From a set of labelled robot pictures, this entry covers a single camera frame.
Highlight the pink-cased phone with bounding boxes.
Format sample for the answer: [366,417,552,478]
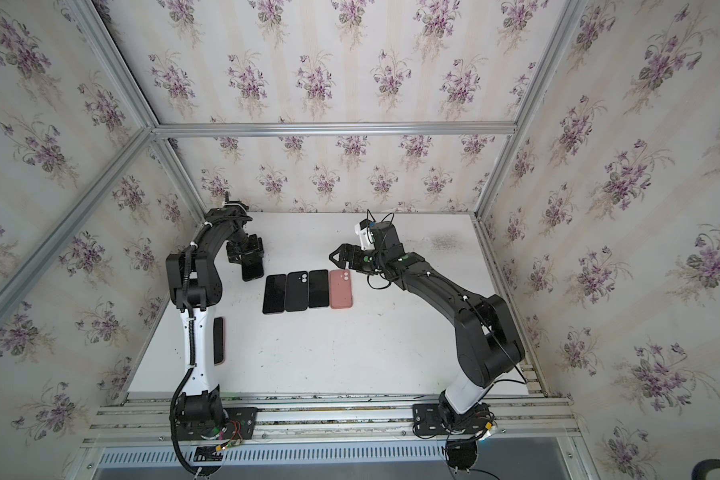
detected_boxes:
[213,317,225,365]
[308,269,330,309]

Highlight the pink phone case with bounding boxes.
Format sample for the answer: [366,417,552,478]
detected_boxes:
[329,269,353,309]

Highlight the black phone case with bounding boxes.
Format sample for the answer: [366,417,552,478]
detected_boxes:
[285,271,309,312]

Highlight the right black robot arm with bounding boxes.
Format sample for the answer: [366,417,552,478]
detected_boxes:
[329,220,526,419]

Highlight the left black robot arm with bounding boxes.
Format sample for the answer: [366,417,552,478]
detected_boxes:
[166,200,264,431]

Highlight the white vented grille strip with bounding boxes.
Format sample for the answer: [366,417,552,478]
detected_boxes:
[98,439,445,469]

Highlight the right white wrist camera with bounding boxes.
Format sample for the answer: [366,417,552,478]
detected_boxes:
[355,219,379,251]

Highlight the aluminium frame cage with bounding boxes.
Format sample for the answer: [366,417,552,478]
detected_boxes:
[0,1,587,326]

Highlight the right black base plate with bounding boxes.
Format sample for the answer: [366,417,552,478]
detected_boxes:
[412,403,495,439]

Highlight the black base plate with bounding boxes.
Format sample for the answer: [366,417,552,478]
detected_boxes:
[175,407,259,442]
[412,403,495,439]

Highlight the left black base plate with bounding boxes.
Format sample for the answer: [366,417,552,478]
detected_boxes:
[175,407,259,442]

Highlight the aluminium rail base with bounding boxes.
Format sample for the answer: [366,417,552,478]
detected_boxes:
[82,395,584,447]

